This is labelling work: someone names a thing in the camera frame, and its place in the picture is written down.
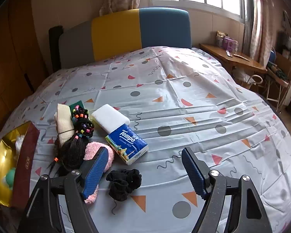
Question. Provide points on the black scrunchie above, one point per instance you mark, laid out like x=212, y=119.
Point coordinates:
x=122, y=182

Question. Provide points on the green and yellow sponge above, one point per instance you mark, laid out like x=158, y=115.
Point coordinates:
x=77, y=104

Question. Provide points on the pale patterned box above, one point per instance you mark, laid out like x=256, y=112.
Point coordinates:
x=220, y=37

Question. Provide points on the wooden wardrobe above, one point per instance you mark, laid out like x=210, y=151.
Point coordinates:
x=14, y=53

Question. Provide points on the white soft block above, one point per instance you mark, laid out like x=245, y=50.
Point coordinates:
x=109, y=116

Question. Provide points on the beige cloth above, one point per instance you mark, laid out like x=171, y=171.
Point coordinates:
x=64, y=121

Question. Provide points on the wooden side desk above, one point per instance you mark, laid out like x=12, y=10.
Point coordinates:
x=247, y=63

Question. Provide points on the clear plastic bag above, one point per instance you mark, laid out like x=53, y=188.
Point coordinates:
x=19, y=142

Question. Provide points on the printed bed cover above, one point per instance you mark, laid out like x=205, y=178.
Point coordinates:
x=184, y=97

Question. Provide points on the purple box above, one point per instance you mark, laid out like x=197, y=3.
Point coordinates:
x=229, y=43

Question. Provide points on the pink fluffy towel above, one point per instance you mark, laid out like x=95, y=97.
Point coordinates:
x=92, y=150

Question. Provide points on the black bed post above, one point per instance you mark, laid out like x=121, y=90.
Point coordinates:
x=55, y=48

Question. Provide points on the gold box with maroon sides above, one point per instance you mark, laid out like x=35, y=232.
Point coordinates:
x=0, y=170

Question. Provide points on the grey yellow blue headboard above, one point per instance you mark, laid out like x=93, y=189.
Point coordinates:
x=116, y=36

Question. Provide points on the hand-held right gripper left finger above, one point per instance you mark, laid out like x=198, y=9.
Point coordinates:
x=97, y=172

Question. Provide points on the white metal rack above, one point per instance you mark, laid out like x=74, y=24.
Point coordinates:
x=280, y=77

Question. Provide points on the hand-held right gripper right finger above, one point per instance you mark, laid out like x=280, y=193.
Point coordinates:
x=194, y=172

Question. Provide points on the blue tissue packet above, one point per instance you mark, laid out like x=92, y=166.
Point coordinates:
x=126, y=143

